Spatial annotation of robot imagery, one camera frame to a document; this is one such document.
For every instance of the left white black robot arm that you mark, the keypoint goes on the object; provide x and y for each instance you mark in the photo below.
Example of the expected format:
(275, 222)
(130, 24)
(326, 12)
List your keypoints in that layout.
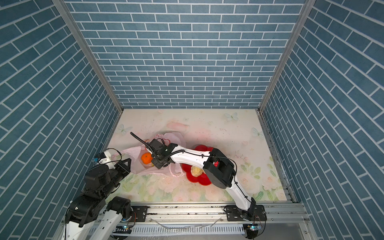
(83, 212)

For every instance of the red flower-shaped bowl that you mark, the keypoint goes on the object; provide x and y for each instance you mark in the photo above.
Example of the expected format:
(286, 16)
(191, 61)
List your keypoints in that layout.
(202, 180)

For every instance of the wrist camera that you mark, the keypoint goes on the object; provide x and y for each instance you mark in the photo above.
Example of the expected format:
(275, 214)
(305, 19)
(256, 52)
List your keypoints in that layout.
(156, 145)
(102, 158)

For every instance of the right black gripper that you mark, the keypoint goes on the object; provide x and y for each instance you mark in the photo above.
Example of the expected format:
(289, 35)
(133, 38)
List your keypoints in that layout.
(155, 163)

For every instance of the pink plastic bag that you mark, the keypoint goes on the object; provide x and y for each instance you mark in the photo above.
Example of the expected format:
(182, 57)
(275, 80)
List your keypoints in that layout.
(138, 168)

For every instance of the white cable duct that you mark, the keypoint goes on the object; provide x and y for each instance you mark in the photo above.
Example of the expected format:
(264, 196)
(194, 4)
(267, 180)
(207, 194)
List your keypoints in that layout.
(157, 230)

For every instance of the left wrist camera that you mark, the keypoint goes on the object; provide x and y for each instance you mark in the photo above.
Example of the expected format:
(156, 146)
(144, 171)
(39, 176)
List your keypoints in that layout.
(102, 158)

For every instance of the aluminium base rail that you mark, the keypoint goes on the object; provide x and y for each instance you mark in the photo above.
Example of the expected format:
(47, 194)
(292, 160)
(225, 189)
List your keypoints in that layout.
(286, 219)

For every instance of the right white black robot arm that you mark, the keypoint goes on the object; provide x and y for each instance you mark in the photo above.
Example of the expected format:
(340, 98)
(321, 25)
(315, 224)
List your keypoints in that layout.
(221, 172)

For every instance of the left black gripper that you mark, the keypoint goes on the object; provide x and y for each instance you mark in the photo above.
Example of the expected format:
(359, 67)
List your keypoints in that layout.
(122, 168)

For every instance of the orange fake fruit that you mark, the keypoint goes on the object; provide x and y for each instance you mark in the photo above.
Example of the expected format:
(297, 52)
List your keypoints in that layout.
(146, 158)

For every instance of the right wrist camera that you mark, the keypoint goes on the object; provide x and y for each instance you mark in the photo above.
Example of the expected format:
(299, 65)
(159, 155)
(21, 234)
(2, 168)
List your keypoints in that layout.
(156, 145)

